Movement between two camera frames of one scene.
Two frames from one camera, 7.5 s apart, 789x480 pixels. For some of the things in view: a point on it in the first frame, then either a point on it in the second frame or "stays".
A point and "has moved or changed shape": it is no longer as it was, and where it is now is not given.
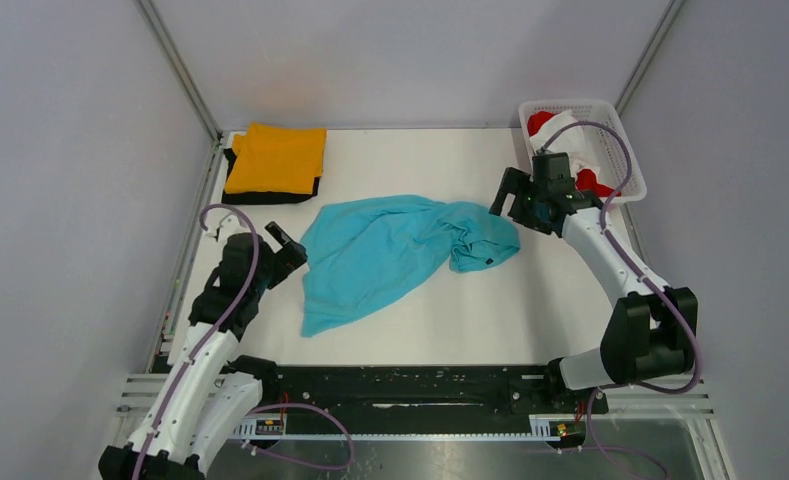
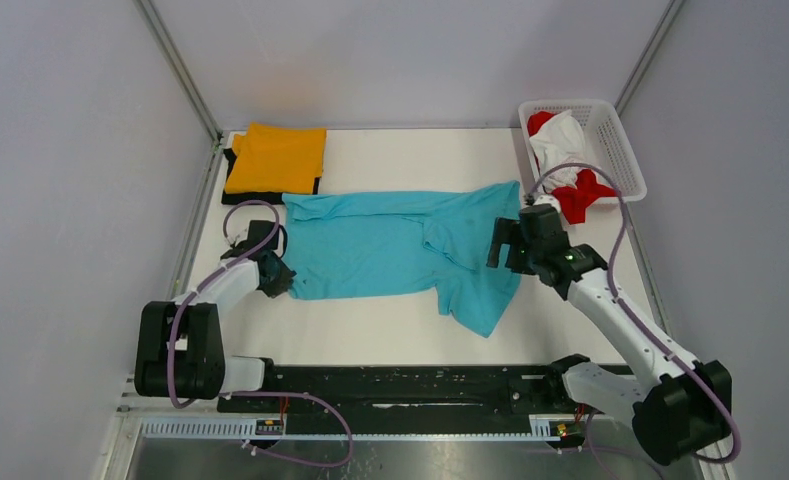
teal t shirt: (365, 256) has moved or changed shape
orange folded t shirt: (277, 159) stays
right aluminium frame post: (647, 53) stays
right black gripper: (514, 181) -> (508, 231)
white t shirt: (564, 134) stays
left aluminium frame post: (215, 133) stays
